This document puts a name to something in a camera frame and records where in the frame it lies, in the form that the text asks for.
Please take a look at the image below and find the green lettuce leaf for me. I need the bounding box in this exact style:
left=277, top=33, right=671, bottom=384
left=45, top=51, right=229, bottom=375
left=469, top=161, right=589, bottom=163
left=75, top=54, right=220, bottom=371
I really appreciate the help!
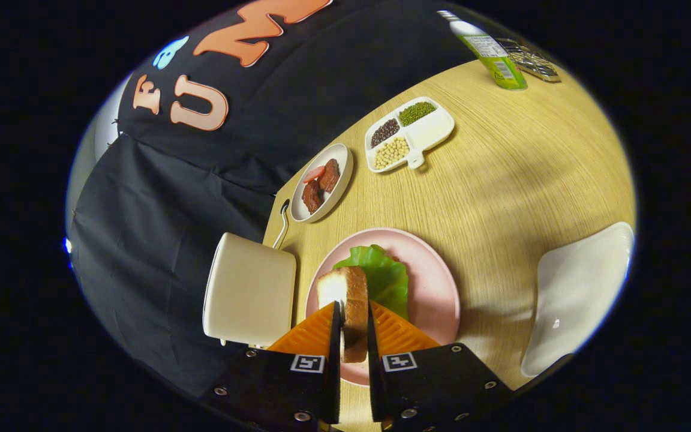
left=332, top=244, right=410, bottom=321

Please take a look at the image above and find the brown steak piece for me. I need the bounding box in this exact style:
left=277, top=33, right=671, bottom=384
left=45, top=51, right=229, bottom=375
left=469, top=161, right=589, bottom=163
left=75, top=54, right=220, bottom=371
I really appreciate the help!
left=301, top=179, right=323, bottom=215
left=318, top=158, right=341, bottom=193

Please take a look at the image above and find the black backdrop cloth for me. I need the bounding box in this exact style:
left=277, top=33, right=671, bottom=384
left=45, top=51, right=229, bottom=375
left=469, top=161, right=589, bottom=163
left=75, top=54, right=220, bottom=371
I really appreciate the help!
left=67, top=0, right=484, bottom=385

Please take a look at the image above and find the green beans pile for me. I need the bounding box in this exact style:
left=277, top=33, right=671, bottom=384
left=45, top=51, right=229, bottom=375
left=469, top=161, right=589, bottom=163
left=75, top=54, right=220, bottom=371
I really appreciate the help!
left=398, top=101, right=437, bottom=127

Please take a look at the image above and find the metal wire rack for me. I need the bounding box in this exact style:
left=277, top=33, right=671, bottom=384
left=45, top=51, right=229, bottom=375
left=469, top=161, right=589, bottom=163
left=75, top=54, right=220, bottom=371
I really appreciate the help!
left=495, top=38, right=562, bottom=83

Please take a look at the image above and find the white toaster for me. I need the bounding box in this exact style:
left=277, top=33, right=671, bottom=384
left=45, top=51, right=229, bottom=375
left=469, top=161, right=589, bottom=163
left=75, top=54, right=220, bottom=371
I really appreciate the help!
left=202, top=232, right=297, bottom=347

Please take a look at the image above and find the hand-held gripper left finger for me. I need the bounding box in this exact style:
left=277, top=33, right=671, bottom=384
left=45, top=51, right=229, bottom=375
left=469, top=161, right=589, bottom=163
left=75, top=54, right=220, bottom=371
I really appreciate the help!
left=199, top=300, right=343, bottom=432

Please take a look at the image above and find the dark red beans pile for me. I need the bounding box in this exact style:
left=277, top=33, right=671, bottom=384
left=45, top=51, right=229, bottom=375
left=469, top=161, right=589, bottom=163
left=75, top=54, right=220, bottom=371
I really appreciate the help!
left=371, top=118, right=401, bottom=148

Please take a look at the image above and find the yellow soybeans pile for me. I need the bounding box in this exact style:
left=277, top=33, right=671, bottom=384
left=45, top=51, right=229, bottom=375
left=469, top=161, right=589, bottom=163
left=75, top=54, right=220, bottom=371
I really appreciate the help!
left=373, top=137, right=410, bottom=170

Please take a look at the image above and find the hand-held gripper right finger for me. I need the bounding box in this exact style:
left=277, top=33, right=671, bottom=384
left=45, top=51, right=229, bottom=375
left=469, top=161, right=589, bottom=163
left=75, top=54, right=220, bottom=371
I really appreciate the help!
left=366, top=302, right=514, bottom=432

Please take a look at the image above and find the white plate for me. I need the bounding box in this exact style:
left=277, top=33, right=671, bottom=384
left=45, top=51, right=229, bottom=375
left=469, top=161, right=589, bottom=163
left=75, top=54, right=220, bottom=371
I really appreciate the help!
left=521, top=221, right=635, bottom=378

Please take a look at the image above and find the green label metal bottle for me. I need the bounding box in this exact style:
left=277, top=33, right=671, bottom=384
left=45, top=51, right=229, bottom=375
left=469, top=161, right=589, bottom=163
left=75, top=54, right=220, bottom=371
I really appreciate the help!
left=437, top=10, right=528, bottom=91

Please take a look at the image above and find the white toaster cable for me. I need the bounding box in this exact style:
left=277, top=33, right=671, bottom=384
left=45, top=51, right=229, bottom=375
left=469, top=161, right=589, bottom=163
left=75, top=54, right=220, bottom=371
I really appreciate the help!
left=272, top=200, right=291, bottom=250

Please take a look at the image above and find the white divided dish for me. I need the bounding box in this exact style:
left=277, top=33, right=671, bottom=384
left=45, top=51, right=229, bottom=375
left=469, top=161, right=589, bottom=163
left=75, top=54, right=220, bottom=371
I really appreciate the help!
left=364, top=97, right=456, bottom=174

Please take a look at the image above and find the pink plate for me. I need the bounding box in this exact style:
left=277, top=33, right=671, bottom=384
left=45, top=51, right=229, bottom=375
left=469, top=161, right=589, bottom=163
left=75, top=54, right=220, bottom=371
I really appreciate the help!
left=305, top=227, right=461, bottom=386

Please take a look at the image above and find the grey round plate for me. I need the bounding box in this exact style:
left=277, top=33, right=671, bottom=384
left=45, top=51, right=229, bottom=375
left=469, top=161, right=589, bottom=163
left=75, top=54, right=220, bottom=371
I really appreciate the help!
left=290, top=143, right=354, bottom=224

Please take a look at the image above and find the thick brown crust bread slice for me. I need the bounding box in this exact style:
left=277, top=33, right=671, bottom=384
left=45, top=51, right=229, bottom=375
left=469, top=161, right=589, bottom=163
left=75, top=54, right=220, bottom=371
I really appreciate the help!
left=316, top=266, right=370, bottom=364

